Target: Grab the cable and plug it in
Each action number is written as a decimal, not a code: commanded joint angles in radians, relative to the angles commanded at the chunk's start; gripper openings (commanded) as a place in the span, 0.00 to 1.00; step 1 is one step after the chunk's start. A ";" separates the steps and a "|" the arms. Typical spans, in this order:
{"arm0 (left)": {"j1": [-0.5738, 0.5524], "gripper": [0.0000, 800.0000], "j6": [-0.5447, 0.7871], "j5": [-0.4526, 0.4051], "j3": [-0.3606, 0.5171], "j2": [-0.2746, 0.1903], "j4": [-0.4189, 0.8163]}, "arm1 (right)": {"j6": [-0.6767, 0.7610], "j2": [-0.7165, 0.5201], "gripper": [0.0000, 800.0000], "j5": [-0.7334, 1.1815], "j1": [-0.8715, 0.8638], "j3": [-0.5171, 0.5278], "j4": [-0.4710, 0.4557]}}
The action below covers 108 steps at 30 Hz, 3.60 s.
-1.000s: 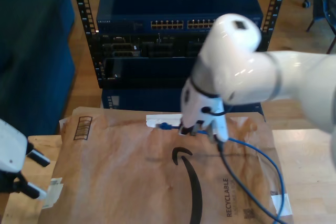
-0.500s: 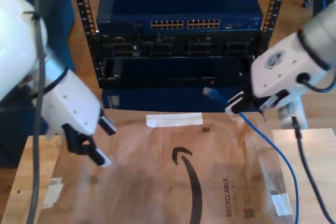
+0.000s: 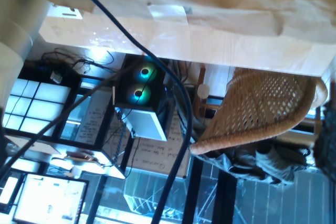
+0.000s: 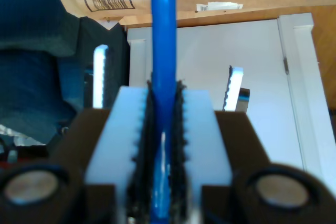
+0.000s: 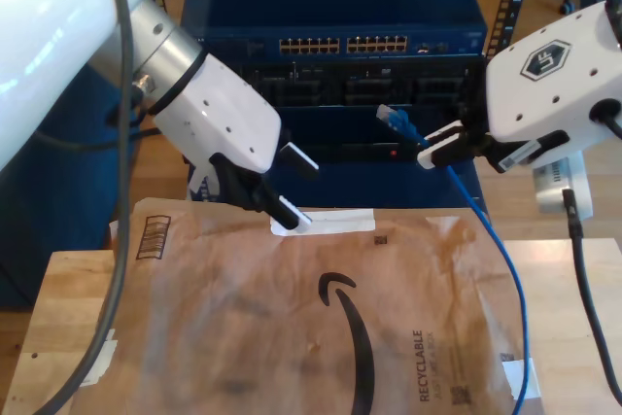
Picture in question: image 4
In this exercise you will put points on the white paper shipping label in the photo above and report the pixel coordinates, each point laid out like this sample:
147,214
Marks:
219,6

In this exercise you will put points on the white panelled door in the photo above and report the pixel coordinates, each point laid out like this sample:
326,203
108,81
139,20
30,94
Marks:
223,51

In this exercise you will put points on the blue sofa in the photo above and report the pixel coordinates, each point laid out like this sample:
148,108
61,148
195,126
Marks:
26,64

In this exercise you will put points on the black cloth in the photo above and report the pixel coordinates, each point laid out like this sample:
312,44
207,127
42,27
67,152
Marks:
105,32

